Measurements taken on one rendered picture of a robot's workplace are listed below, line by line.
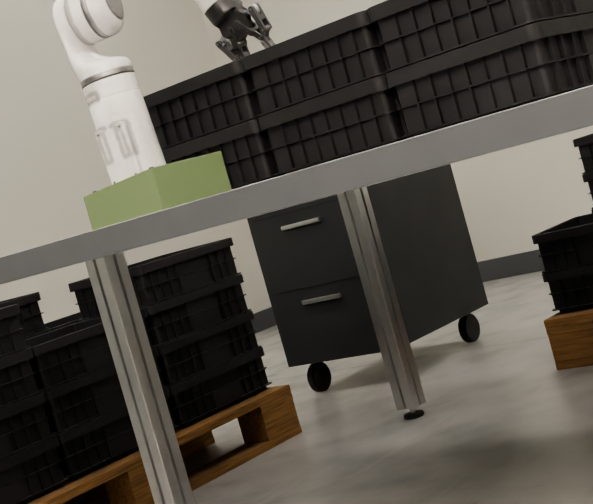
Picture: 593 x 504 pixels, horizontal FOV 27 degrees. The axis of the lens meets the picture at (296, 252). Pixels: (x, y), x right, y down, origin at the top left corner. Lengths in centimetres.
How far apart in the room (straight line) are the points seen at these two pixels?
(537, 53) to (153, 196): 63
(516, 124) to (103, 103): 91
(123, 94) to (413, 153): 78
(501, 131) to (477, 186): 466
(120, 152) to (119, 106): 8
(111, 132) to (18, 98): 378
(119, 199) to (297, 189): 58
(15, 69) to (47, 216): 68
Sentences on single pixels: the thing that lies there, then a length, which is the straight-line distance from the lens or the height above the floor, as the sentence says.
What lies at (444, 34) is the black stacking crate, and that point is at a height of 85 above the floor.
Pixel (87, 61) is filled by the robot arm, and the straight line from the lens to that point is 211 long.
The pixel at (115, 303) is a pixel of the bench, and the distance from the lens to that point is 263.
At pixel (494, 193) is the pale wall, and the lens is 599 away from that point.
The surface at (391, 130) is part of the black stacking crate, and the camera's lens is 209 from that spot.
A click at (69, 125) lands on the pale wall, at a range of 601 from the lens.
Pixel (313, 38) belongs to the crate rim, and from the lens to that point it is 215.
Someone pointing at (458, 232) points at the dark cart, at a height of 38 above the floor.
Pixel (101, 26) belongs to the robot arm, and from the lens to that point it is 211.
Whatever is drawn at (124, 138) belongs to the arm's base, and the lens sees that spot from 208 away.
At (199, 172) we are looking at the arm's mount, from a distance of 206.
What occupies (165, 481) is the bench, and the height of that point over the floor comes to 16.
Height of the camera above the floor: 68
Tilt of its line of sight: 3 degrees down
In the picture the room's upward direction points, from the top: 16 degrees counter-clockwise
